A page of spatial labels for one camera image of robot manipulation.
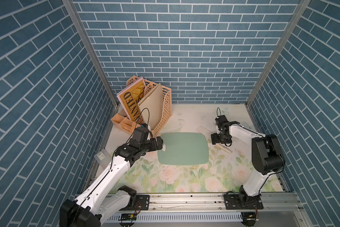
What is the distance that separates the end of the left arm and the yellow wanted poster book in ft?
0.95

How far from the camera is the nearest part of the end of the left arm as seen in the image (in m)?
0.54

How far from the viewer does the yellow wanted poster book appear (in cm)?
89
